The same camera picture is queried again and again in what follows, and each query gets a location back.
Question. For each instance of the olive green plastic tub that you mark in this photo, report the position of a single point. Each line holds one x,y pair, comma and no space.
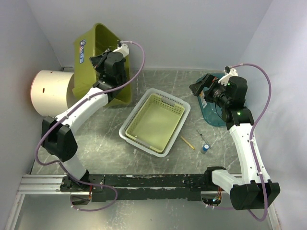
97,40

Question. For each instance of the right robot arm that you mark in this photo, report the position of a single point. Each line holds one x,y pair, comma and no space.
254,190

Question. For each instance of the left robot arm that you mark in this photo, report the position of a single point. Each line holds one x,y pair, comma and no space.
58,132

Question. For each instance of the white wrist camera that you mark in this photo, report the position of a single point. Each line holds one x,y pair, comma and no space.
123,49
229,72

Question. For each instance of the yellow pencil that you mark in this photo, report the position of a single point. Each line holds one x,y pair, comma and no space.
187,142

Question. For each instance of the beige cylindrical roll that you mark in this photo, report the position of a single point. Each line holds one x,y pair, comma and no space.
51,92

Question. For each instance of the white plastic tray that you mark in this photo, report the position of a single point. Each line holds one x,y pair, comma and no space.
136,109

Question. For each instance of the small blue capped vial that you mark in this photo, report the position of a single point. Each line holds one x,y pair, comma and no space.
205,148

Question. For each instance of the pale yellow perforated basket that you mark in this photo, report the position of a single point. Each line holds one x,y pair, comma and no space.
155,122

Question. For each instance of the aluminium front frame rail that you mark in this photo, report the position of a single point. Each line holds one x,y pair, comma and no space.
36,185

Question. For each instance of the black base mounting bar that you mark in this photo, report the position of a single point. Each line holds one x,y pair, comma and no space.
191,187

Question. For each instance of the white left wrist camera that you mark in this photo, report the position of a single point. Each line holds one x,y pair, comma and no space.
123,49

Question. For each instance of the translucent blue plastic container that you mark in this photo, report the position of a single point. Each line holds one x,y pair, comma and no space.
211,113

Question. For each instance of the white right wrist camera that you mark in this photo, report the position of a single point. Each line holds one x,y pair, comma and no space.
229,72

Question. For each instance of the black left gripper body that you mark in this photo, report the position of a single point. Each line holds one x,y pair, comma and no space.
102,68

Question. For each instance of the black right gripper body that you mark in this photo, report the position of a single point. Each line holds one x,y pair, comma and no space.
216,93

